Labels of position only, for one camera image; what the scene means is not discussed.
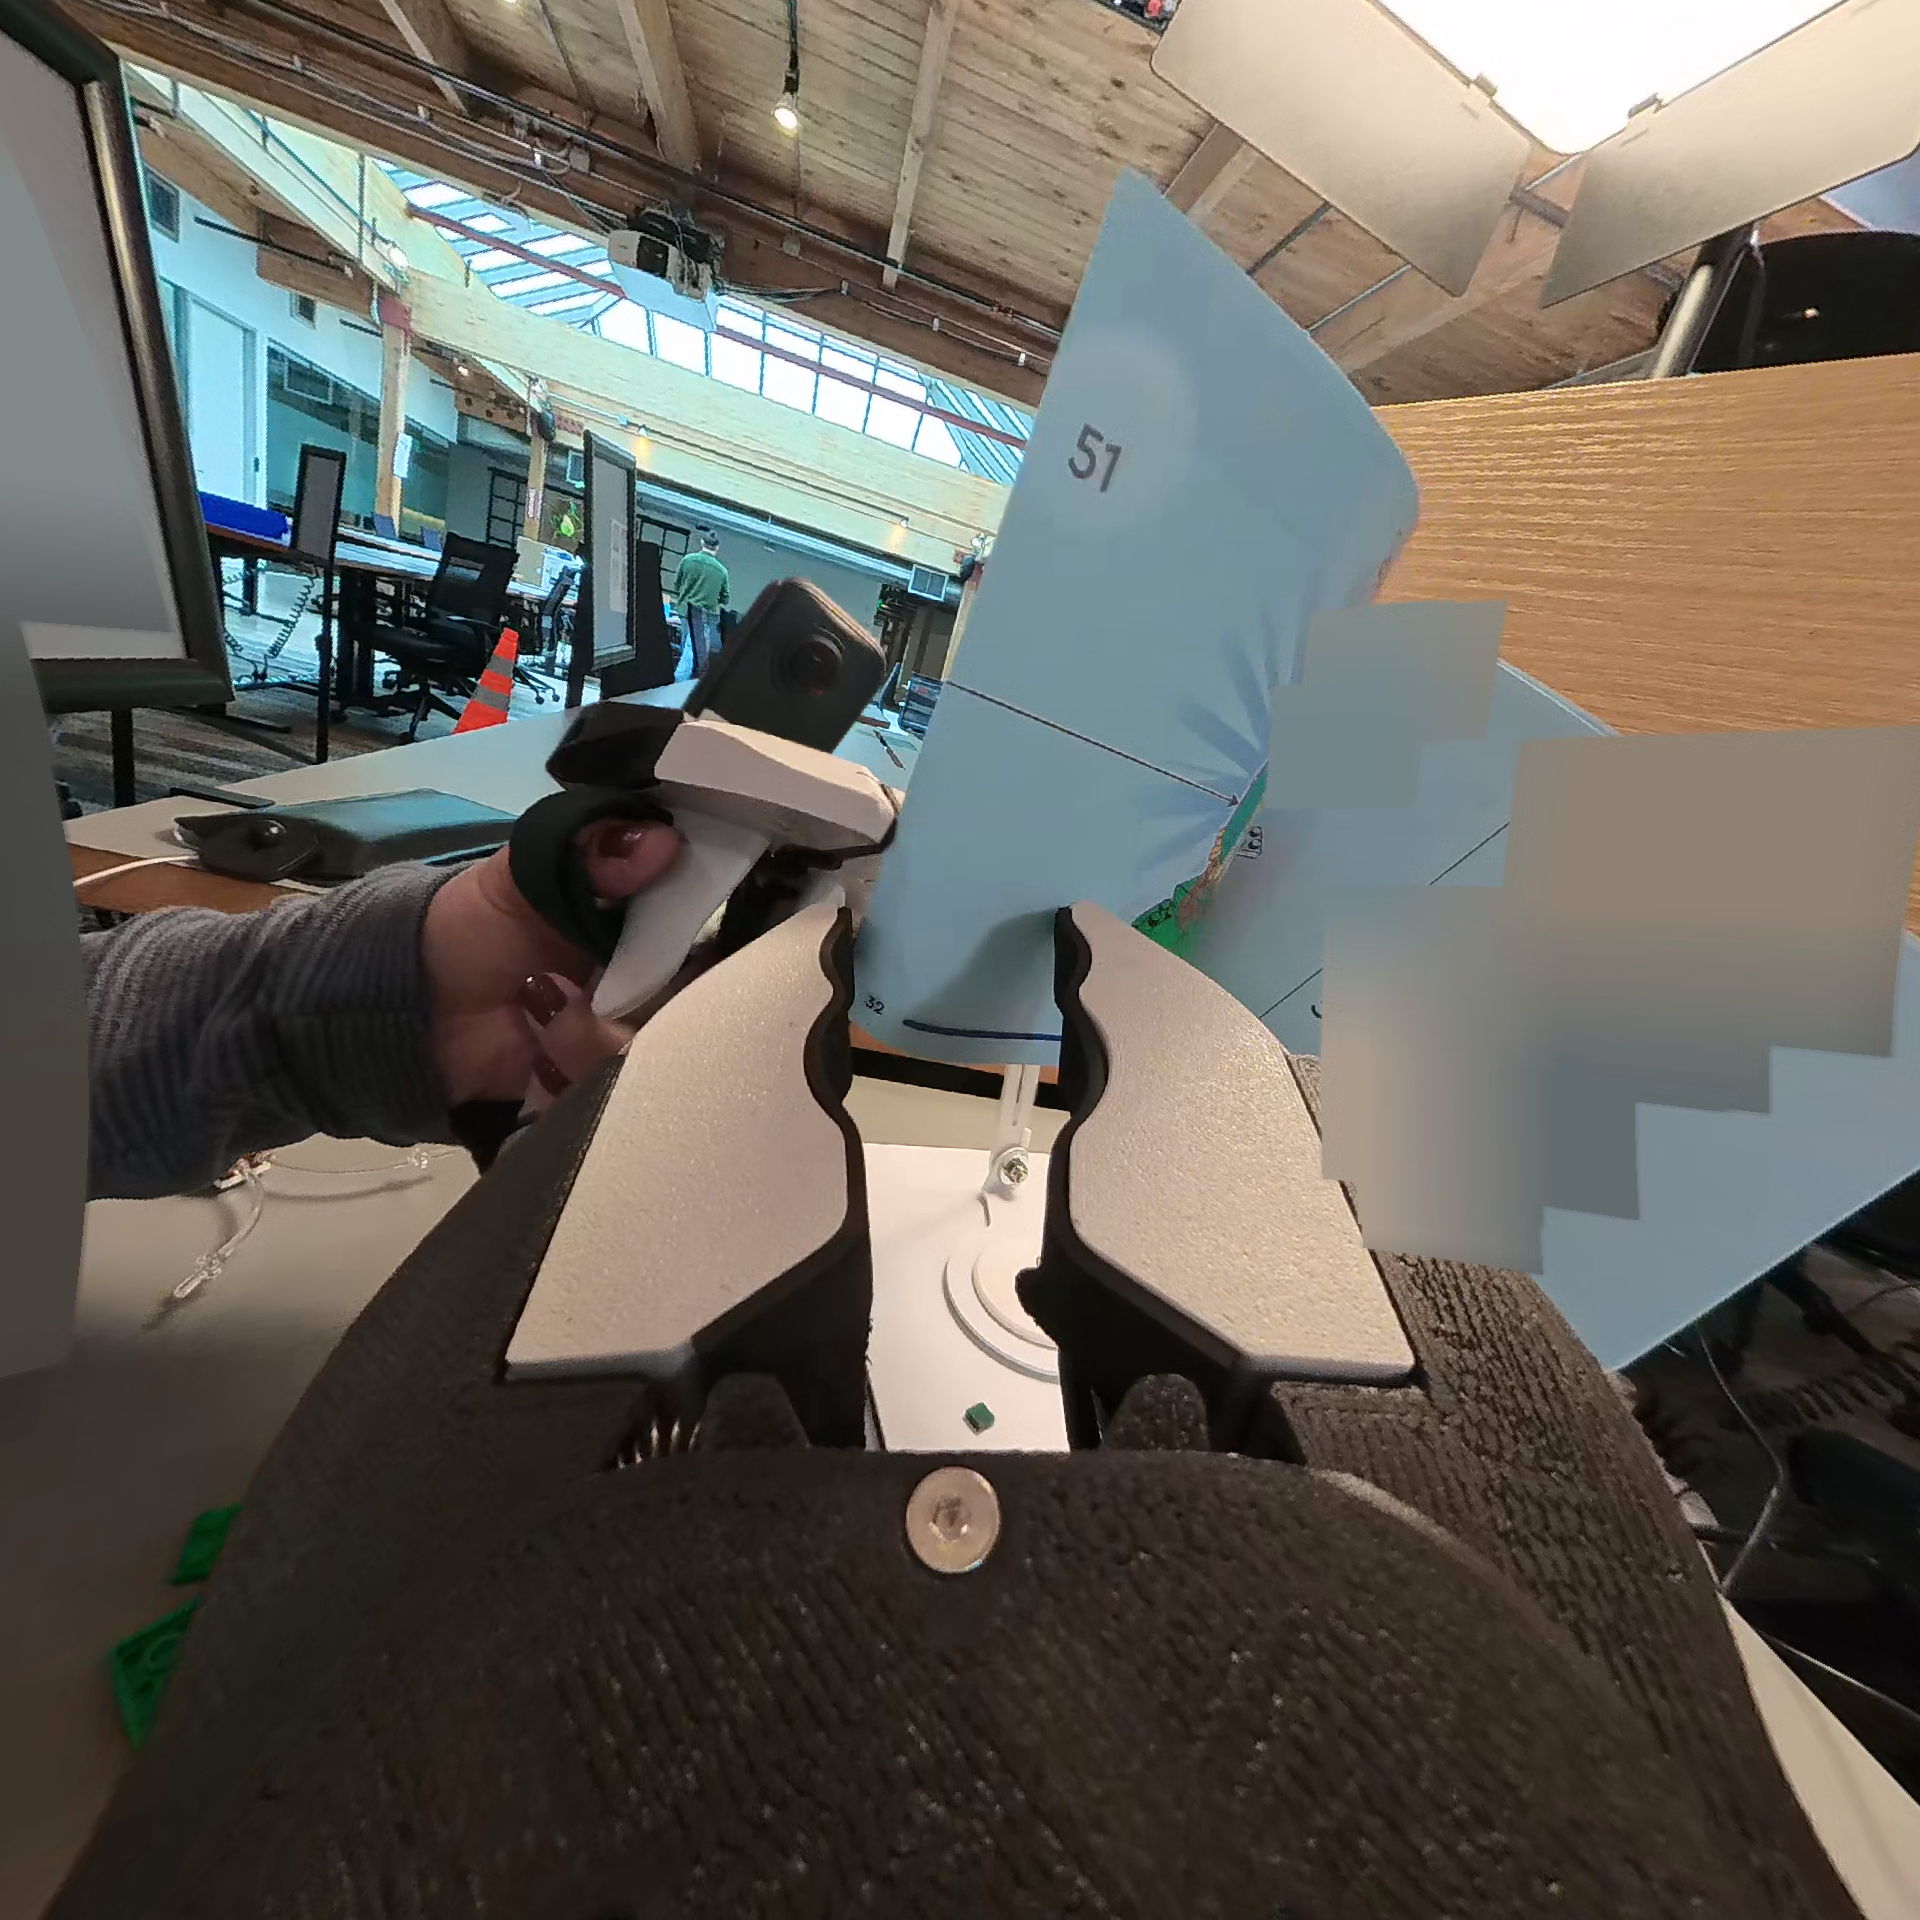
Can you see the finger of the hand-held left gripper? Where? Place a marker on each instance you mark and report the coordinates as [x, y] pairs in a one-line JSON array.
[[781, 797]]

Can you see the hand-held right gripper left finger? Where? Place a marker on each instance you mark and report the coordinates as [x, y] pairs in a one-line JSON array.
[[692, 1172]]

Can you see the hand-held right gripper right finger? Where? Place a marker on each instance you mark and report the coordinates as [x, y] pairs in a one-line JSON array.
[[1214, 1185]]

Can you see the light blue instruction booklet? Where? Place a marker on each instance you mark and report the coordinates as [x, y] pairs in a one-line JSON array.
[[1110, 675]]

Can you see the grey desk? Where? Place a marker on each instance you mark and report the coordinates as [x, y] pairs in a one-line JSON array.
[[270, 1381]]

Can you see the person's left hand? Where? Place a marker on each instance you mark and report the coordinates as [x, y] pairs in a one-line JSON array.
[[481, 1005]]

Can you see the black monitor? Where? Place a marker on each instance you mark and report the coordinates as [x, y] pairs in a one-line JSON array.
[[609, 556], [316, 504]]

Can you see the orange traffic cone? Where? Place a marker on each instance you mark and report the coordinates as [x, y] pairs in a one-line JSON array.
[[490, 691]]

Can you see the black office chair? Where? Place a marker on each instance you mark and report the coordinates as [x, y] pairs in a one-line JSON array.
[[441, 616]]

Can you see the dark flat case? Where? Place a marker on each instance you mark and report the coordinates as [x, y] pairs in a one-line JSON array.
[[389, 832]]

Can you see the ceiling projector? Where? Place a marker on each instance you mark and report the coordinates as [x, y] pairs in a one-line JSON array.
[[663, 264]]

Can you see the green toy brick plate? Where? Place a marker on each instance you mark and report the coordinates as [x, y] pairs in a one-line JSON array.
[[149, 1673]]

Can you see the large black-framed monitor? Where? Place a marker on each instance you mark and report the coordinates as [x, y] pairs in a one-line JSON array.
[[89, 375]]

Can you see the wooden book stand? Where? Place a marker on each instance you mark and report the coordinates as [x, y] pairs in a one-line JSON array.
[[1680, 511]]

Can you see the bright ceiling light panel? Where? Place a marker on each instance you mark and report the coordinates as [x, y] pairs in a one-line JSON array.
[[1575, 91]]

